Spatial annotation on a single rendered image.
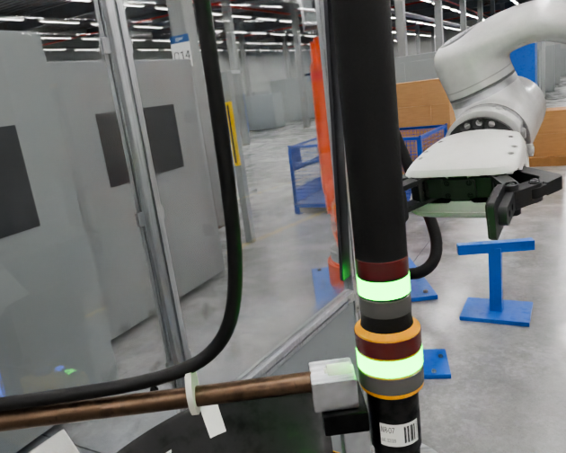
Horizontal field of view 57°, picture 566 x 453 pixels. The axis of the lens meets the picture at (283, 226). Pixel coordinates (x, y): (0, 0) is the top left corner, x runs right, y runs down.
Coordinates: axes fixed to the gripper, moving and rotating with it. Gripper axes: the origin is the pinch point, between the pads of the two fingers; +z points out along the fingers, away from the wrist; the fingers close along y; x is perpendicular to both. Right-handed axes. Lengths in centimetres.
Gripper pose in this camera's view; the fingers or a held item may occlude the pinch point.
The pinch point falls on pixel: (440, 216)
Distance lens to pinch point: 45.2
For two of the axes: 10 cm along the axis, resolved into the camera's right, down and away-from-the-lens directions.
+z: -5.0, 4.5, -7.3
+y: -8.3, -0.2, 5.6
